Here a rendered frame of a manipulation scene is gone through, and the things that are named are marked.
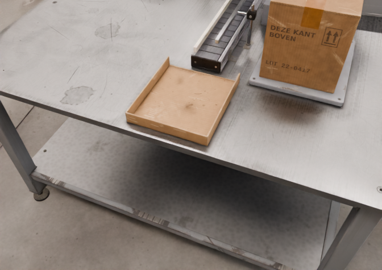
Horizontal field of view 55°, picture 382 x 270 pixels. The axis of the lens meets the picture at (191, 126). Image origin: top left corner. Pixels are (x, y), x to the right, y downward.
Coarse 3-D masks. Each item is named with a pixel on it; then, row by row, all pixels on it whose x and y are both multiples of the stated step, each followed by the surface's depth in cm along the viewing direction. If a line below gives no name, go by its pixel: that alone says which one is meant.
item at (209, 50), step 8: (232, 0) 151; (248, 0) 151; (232, 8) 146; (248, 8) 146; (224, 16) 142; (240, 16) 142; (216, 24) 138; (224, 24) 138; (232, 24) 138; (216, 32) 135; (232, 32) 134; (208, 40) 131; (224, 40) 131; (200, 48) 128; (208, 48) 128; (216, 48) 128; (224, 48) 128; (200, 56) 125; (208, 56) 125; (216, 56) 125
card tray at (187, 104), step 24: (168, 72) 127; (192, 72) 126; (144, 96) 117; (168, 96) 118; (192, 96) 118; (216, 96) 118; (144, 120) 107; (168, 120) 111; (192, 120) 111; (216, 120) 106
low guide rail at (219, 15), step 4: (228, 0) 144; (224, 4) 142; (228, 4) 144; (224, 8) 140; (220, 12) 138; (216, 16) 136; (220, 16) 138; (212, 20) 134; (216, 20) 135; (212, 24) 132; (208, 28) 130; (212, 28) 133; (204, 32) 128; (208, 32) 130; (204, 36) 127; (200, 40) 125; (204, 40) 128; (196, 44) 124; (200, 44) 125; (196, 48) 123
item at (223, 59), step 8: (256, 0) 151; (256, 8) 154; (240, 24) 138; (240, 32) 138; (232, 40) 131; (232, 48) 134; (192, 56) 126; (224, 56) 125; (192, 64) 128; (200, 64) 127; (208, 64) 126; (216, 64) 124; (224, 64) 128; (216, 72) 127
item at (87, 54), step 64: (64, 0) 163; (128, 0) 162; (192, 0) 162; (0, 64) 132; (64, 64) 131; (128, 64) 131; (128, 128) 109; (256, 128) 108; (320, 128) 108; (320, 192) 94
